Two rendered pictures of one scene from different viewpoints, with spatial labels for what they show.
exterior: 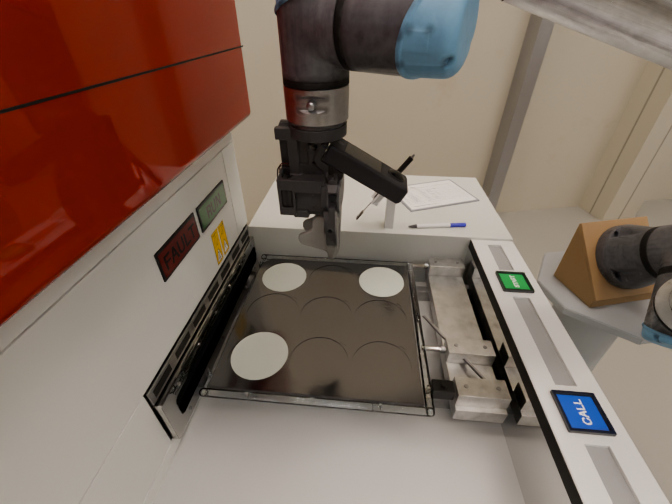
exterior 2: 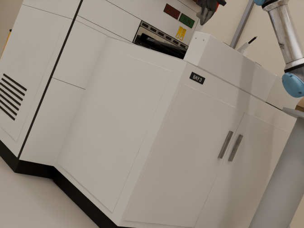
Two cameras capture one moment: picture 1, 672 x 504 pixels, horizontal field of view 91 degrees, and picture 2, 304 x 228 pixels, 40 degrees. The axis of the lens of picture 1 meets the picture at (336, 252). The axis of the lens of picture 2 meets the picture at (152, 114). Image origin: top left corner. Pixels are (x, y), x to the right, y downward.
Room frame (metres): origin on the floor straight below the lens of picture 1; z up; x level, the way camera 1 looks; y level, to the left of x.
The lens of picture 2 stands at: (-1.26, -1.46, 0.67)
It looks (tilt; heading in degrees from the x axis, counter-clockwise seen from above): 4 degrees down; 43
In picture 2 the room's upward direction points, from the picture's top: 23 degrees clockwise
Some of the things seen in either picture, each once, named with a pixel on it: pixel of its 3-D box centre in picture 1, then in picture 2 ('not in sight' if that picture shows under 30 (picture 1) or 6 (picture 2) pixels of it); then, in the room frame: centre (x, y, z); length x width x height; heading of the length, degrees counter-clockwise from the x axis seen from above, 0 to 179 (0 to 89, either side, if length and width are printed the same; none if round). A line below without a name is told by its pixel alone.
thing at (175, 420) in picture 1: (221, 314); (164, 48); (0.47, 0.23, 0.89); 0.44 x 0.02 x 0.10; 175
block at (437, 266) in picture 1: (445, 266); not in sight; (0.62, -0.26, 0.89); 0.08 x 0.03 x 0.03; 85
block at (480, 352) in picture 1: (468, 351); not in sight; (0.38, -0.24, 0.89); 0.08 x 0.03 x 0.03; 85
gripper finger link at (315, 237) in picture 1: (318, 239); (200, 15); (0.41, 0.03, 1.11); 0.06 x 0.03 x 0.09; 83
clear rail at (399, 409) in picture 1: (314, 401); (168, 45); (0.28, 0.03, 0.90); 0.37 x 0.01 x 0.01; 85
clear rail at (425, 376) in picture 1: (417, 322); not in sight; (0.44, -0.16, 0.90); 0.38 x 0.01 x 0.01; 175
